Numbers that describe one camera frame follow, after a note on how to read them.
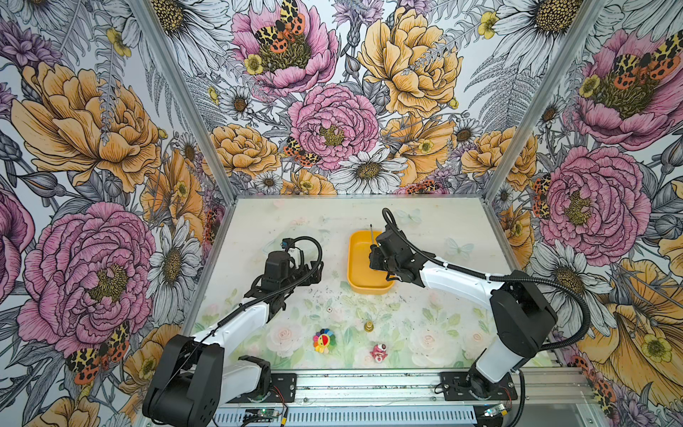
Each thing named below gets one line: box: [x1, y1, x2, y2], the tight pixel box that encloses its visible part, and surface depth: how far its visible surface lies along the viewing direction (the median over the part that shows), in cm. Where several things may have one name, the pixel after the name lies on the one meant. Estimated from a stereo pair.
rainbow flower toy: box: [313, 328, 337, 355], surface depth 83 cm
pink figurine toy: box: [369, 343, 388, 364], surface depth 78 cm
